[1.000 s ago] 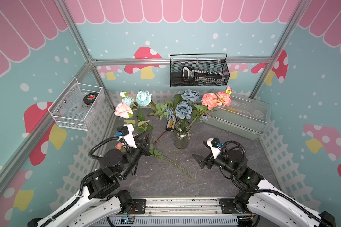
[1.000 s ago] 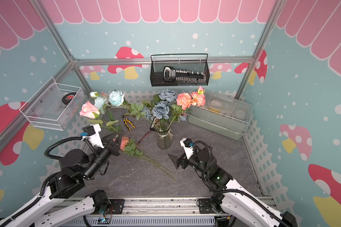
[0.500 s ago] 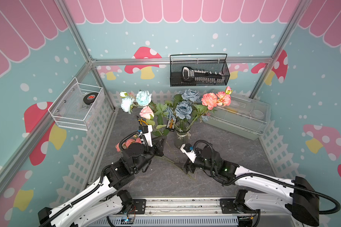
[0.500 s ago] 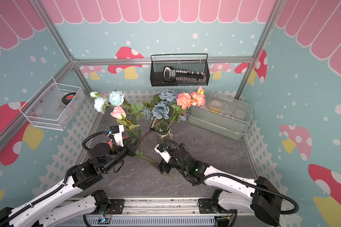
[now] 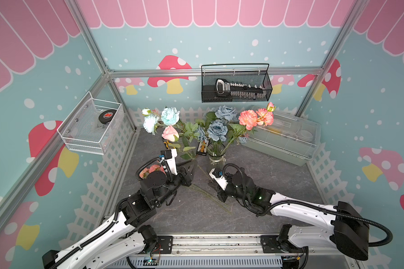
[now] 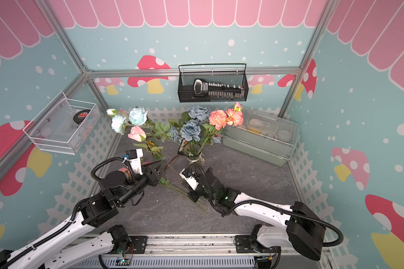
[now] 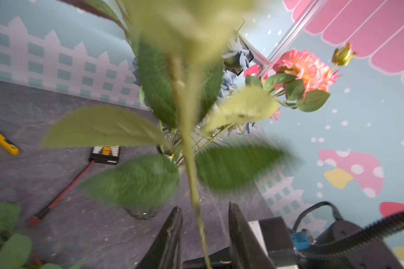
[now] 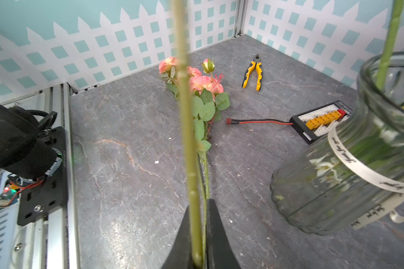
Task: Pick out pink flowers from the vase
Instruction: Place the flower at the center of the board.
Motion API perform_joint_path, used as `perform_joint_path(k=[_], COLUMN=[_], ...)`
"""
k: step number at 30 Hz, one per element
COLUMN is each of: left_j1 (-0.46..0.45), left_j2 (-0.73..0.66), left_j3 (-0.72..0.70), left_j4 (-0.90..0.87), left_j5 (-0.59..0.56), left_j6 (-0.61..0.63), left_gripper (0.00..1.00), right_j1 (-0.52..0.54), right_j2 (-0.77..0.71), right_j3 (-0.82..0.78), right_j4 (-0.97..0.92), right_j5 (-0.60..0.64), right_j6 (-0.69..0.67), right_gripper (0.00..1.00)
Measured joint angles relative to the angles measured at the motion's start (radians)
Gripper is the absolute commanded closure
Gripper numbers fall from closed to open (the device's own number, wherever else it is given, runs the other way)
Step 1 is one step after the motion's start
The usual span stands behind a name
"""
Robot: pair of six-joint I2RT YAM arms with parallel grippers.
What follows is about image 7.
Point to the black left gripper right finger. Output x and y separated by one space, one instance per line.
245 250

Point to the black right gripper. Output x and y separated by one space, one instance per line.
273 236

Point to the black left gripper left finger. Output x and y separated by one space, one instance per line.
165 252

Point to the pink rose stem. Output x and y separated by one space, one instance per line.
179 47

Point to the large pink peony stem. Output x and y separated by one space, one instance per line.
301 80

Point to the pink peony pair stem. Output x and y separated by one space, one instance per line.
16 248

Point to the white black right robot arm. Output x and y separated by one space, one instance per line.
345 245

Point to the clear glass vase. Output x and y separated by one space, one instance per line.
165 180

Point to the black yellow charging board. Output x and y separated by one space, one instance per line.
105 155

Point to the yellow black pliers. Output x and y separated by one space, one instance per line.
9 146

